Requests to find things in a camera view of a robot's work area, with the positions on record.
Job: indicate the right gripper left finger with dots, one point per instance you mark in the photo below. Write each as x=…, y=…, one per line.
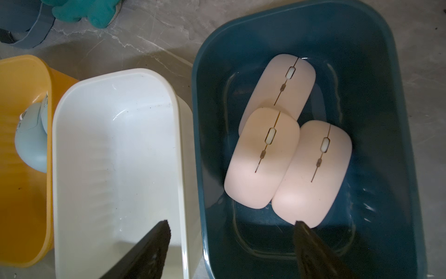
x=147, y=258

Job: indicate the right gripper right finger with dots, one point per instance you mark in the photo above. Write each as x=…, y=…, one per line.
x=315, y=259

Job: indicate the pink mouse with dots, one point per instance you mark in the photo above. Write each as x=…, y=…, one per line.
x=285, y=85
x=315, y=174
x=261, y=158

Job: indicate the light blue mouse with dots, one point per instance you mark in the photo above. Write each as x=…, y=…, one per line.
x=43, y=113
x=31, y=139

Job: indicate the white storage box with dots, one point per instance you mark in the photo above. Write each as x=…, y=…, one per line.
x=123, y=158

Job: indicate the yellow storage box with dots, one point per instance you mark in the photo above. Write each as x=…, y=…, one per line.
x=26, y=193

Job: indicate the teal storage box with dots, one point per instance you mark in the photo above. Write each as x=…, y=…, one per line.
x=375, y=225

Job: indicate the green rubber glove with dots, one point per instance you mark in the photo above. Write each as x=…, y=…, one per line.
x=100, y=13

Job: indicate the potted green plant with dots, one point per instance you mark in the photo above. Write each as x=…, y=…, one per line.
x=25, y=24

